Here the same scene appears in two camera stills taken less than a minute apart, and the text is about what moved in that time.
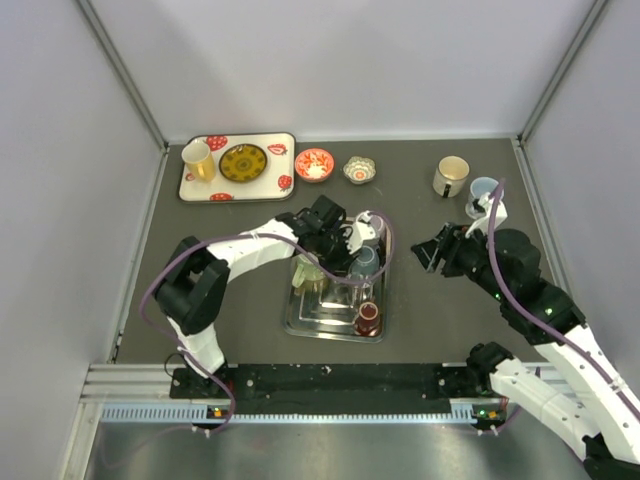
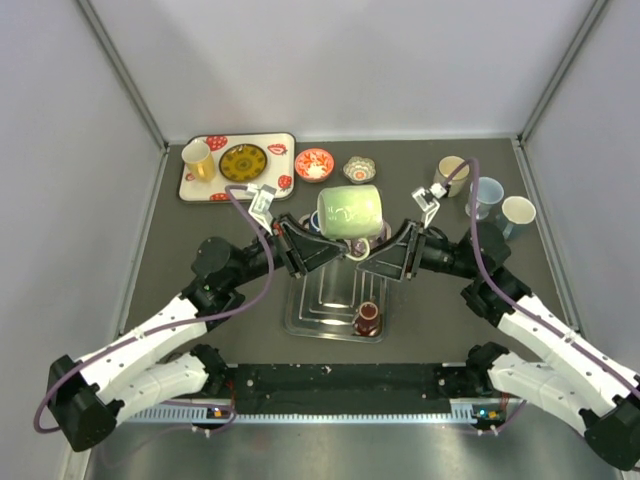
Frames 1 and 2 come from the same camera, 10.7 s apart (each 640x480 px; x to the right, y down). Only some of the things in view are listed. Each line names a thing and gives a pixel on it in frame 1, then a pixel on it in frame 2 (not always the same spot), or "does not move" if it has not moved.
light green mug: (308, 270) to (351, 212)
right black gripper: (453, 239) to (401, 256)
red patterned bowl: (314, 165) does not move
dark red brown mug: (368, 322) does not move
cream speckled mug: (450, 176) does not move
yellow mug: (199, 161) does not move
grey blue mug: (366, 264) to (516, 212)
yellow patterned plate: (242, 162) does not move
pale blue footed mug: (482, 185) does not move
